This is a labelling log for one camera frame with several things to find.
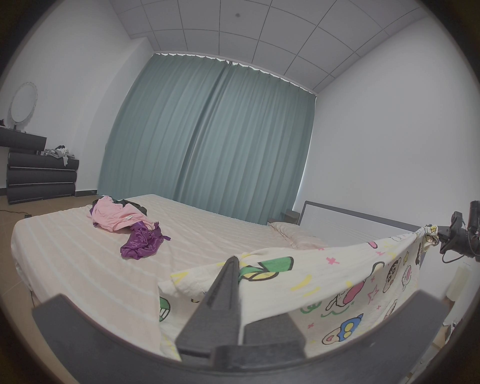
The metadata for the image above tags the pink garment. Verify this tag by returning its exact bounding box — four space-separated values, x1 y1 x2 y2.
89 195 155 232

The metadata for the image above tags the round white mirror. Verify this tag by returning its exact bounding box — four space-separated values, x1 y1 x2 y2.
8 82 39 133

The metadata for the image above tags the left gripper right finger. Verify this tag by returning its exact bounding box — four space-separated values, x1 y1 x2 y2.
243 312 309 359

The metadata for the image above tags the black garment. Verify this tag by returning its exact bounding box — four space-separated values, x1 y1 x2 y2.
112 199 149 216

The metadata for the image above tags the purple satin garment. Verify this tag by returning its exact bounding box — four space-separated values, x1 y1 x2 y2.
120 221 171 260

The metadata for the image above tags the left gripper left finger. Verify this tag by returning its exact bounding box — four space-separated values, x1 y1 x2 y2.
175 256 241 358

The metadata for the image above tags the bed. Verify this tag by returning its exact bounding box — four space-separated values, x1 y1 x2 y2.
10 194 426 355

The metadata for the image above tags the white printed pyjama top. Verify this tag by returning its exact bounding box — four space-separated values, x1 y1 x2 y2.
157 224 439 362

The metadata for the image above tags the black dressing table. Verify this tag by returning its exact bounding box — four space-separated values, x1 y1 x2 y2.
0 127 47 151

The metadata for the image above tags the cream pillow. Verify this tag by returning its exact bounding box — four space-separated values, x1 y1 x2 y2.
267 221 327 250

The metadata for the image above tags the black chest of drawers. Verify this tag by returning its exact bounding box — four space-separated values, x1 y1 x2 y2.
7 150 79 205

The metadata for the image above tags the blue-green curtain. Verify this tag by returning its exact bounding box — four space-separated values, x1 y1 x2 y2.
97 52 316 226

